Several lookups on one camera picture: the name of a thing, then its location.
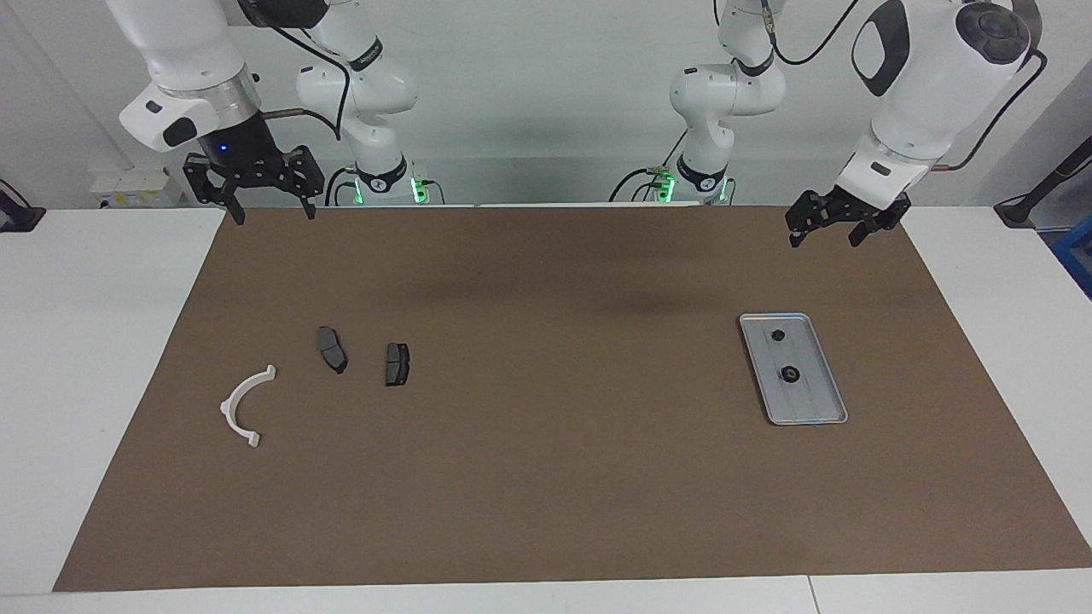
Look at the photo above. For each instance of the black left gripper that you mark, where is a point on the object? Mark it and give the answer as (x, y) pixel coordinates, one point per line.
(849, 205)

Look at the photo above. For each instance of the brown table mat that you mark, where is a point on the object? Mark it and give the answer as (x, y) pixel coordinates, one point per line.
(546, 495)

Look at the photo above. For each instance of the silver metal tray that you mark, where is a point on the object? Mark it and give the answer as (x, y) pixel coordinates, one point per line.
(810, 405)

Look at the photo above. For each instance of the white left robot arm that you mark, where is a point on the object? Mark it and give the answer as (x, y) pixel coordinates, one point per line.
(934, 77)

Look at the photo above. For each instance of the white box with yellow labels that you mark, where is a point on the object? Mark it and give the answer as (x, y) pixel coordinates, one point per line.
(136, 183)

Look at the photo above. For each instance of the large black bearing gear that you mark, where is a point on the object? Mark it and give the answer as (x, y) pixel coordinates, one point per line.
(790, 374)

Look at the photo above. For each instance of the black stand with pole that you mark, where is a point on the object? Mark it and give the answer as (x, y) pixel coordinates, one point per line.
(1019, 209)

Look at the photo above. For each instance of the rectangular dark brake pad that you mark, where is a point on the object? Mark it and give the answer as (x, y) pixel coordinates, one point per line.
(397, 364)

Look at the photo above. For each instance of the white curved plastic bracket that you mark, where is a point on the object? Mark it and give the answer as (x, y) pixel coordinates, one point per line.
(227, 408)

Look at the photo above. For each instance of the curved dark brake pad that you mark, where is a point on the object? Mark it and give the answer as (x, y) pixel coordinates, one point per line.
(331, 350)

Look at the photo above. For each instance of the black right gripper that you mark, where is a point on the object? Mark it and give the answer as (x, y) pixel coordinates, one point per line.
(247, 158)

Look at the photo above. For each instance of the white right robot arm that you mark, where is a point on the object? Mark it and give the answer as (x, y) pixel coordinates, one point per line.
(183, 47)

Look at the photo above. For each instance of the blue crate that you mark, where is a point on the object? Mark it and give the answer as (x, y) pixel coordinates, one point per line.
(1077, 256)

